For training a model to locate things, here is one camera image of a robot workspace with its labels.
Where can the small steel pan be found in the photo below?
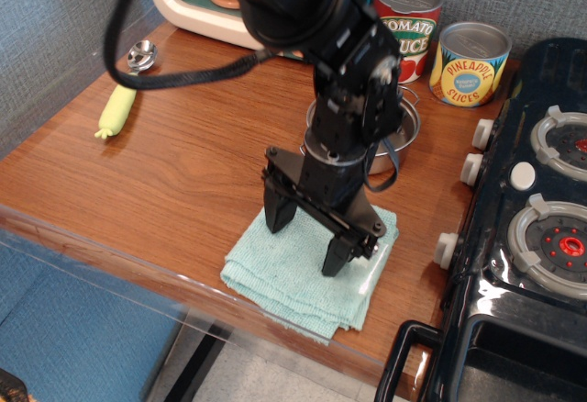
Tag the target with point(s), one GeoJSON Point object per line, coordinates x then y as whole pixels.
{"type": "Point", "coordinates": [406, 131]}

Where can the white stove knob middle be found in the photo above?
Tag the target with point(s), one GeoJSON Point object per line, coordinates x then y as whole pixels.
{"type": "Point", "coordinates": [470, 168]}

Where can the black toy stove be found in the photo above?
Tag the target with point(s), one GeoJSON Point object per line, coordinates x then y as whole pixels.
{"type": "Point", "coordinates": [514, 323]}

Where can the white round stove button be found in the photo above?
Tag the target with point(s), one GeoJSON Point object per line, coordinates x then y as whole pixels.
{"type": "Point", "coordinates": [522, 176]}

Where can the white stove knob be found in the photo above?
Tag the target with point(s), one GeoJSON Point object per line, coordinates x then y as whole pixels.
{"type": "Point", "coordinates": [470, 168]}
{"type": "Point", "coordinates": [444, 251]}
{"type": "Point", "coordinates": [482, 134]}

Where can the tomato sauce can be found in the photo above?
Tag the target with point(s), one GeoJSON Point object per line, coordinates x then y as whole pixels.
{"type": "Point", "coordinates": [413, 24]}

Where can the pineapple slices can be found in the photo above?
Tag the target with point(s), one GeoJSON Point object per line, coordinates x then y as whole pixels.
{"type": "Point", "coordinates": [469, 63]}

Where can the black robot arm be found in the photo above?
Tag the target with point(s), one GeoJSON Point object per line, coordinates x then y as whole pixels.
{"type": "Point", "coordinates": [356, 62]}

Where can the spoon with yellow-green handle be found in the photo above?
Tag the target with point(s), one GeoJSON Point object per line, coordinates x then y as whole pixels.
{"type": "Point", "coordinates": [140, 58]}

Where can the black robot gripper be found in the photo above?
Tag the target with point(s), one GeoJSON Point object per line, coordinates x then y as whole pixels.
{"type": "Point", "coordinates": [336, 200]}

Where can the light blue cloth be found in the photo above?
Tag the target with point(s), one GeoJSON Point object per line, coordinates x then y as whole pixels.
{"type": "Point", "coordinates": [282, 274]}

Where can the white stove knob upper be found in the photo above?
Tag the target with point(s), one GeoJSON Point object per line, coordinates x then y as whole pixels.
{"type": "Point", "coordinates": [482, 134]}

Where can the white stove knob lower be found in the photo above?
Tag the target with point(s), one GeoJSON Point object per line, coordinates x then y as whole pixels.
{"type": "Point", "coordinates": [444, 251]}

